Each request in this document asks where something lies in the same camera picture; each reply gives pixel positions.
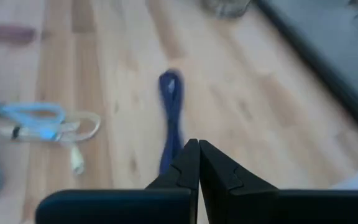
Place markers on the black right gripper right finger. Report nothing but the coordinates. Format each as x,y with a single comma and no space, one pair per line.
259,205

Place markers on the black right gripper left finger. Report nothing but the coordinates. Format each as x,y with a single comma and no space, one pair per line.
120,207

